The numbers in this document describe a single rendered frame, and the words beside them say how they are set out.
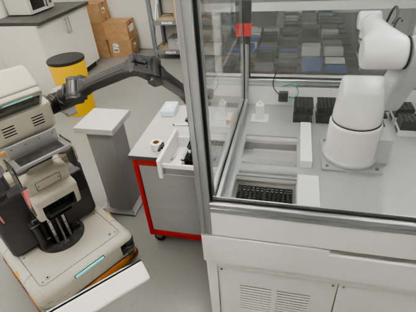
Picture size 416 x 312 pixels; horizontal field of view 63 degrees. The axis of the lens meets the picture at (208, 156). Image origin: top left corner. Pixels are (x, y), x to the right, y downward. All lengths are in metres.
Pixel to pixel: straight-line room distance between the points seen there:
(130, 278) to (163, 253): 1.57
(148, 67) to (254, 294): 0.98
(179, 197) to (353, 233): 1.20
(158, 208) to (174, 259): 0.38
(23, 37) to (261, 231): 4.24
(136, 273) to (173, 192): 1.27
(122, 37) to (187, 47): 5.12
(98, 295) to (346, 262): 0.77
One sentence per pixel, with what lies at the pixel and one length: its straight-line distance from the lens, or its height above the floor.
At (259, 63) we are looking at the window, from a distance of 0.82.
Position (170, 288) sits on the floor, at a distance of 2.22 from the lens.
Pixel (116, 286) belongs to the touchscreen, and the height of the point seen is 1.18.
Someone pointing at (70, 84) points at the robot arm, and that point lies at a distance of 1.59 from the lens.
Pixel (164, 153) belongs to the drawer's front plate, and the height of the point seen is 0.92.
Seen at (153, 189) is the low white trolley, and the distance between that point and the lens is 2.08.
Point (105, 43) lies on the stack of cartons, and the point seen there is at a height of 0.23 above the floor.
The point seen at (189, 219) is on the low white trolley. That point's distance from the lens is 2.17.
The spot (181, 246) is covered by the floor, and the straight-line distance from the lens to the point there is 2.39.
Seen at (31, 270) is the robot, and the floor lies 0.28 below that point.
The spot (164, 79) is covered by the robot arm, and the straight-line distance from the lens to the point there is 1.44.
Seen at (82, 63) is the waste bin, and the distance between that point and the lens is 4.11.
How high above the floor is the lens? 1.83
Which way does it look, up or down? 35 degrees down
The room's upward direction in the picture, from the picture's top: 5 degrees counter-clockwise
